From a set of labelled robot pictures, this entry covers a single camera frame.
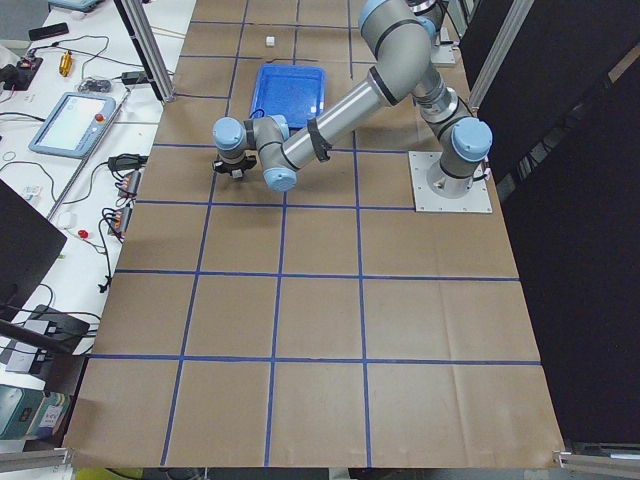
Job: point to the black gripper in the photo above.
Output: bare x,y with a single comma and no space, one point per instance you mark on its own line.
233,167

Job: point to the aluminium frame post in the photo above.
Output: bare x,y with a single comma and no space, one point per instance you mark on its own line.
139,30

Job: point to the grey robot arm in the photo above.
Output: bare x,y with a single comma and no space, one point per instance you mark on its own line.
431,15
401,44

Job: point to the blue teach pendant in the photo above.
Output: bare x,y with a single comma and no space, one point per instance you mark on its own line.
75,125

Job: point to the blue plastic tray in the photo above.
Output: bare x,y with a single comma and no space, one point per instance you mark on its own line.
297,92

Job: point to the black smartphone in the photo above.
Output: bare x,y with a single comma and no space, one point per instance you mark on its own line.
48,31

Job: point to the black monitor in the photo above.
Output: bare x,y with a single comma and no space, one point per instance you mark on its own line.
30,245

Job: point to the yellow metal cylinder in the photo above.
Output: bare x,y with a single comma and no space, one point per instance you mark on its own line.
65,65

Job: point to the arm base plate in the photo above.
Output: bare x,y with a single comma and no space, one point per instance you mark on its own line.
436,192
443,56

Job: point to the black power adapter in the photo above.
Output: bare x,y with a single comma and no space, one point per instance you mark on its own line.
134,78

